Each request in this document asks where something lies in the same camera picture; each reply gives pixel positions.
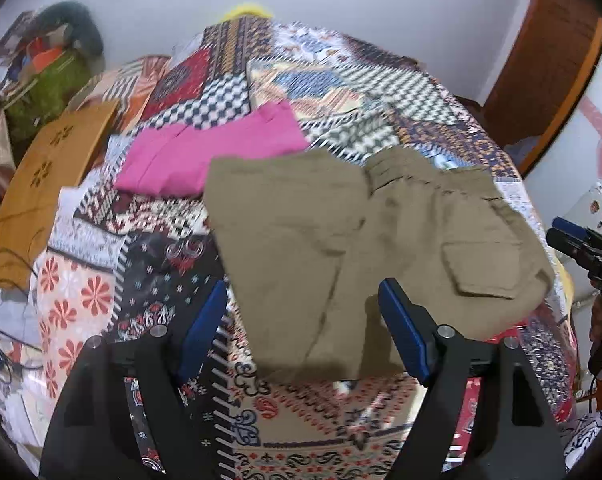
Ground olive green pants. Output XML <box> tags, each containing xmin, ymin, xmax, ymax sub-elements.
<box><xmin>202</xmin><ymin>146</ymin><xmax>556</xmax><ymax>380</ymax></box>

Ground yellow foam tube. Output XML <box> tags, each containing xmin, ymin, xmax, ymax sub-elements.
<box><xmin>223</xmin><ymin>2</ymin><xmax>274</xmax><ymax>21</ymax></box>

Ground patchwork printed blanket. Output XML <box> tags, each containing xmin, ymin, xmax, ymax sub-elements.
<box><xmin>0</xmin><ymin>15</ymin><xmax>582</xmax><ymax>480</ymax></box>

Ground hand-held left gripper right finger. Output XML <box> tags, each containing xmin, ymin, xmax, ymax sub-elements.
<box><xmin>377</xmin><ymin>277</ymin><xmax>567</xmax><ymax>480</ymax></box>

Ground green printed bag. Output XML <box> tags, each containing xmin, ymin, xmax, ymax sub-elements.
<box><xmin>3</xmin><ymin>52</ymin><xmax>94</xmax><ymax>141</ymax></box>

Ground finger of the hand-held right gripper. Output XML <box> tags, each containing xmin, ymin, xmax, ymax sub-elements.
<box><xmin>546</xmin><ymin>228</ymin><xmax>602</xmax><ymax>273</ymax></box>
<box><xmin>552</xmin><ymin>216</ymin><xmax>602</xmax><ymax>256</ymax></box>

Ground black cable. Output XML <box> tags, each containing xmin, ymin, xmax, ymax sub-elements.
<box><xmin>0</xmin><ymin>247</ymin><xmax>46</xmax><ymax>376</ymax></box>

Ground striped orange cloth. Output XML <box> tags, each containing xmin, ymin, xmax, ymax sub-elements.
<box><xmin>68</xmin><ymin>55</ymin><xmax>174</xmax><ymax>133</ymax></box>

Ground brown wooden door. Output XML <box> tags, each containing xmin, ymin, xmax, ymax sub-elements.
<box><xmin>481</xmin><ymin>0</ymin><xmax>602</xmax><ymax>171</ymax></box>

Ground grey plush toy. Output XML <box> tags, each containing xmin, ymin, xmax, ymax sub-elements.
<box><xmin>33</xmin><ymin>1</ymin><xmax>106</xmax><ymax>58</ymax></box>

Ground white appliance with stickers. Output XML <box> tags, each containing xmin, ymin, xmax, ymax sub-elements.
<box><xmin>564</xmin><ymin>182</ymin><xmax>602</xmax><ymax>261</ymax></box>

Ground pile of clothes and bags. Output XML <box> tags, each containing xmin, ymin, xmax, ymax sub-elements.
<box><xmin>0</xmin><ymin>10</ymin><xmax>66</xmax><ymax>101</ymax></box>

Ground pink folded cloth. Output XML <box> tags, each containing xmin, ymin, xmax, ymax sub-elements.
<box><xmin>116</xmin><ymin>100</ymin><xmax>311</xmax><ymax>197</ymax></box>

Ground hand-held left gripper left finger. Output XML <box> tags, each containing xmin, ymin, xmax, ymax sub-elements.
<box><xmin>40</xmin><ymin>280</ymin><xmax>229</xmax><ymax>480</ymax></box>

